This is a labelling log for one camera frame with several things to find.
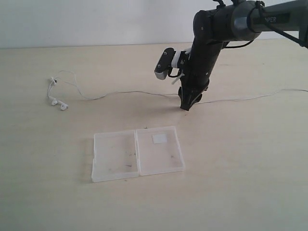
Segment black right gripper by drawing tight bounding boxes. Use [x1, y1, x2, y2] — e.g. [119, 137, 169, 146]
[178, 37, 224, 111]

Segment white wired earphones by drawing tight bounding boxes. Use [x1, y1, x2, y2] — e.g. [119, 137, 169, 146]
[46, 70, 308, 111]

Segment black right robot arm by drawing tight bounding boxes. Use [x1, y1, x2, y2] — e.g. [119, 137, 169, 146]
[179, 0, 308, 111]

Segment clear plastic hinged case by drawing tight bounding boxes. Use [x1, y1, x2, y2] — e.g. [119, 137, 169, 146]
[91, 126, 185, 182]

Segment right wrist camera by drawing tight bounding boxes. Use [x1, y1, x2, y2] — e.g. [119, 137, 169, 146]
[154, 47, 191, 84]

